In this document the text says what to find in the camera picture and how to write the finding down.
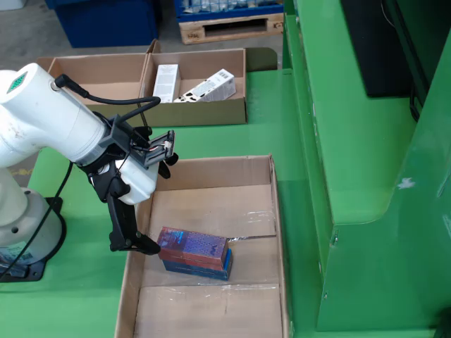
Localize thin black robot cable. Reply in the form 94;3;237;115
0;161;74;281

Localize dark blue plastic bin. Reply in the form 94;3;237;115
44;0;159;49

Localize large shallow cardboard tray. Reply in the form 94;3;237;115
113;153;292;338

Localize plain white tall carton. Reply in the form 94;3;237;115
152;63;182;103

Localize red holographic triangle-pattern box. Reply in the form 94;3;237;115
156;226;230;271

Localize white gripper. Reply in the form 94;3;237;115
89;154;180;256

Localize white cow-print carton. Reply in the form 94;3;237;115
173;68;237;104

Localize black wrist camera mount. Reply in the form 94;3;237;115
101;114;176;172

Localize blue flat box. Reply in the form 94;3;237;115
161;248;233;282

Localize cardboard box holding cartons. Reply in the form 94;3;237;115
139;47;278;127

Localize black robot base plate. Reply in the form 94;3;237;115
0;196;68;282

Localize wooden pallet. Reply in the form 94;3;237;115
178;13;285;46

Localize black flat panel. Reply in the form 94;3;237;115
340;0;429;99

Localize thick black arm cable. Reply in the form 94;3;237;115
54;73;162;127

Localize green metal machine housing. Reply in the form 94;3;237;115
281;0;451;338

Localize blue wire crate silver contents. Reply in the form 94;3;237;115
173;0;285;23

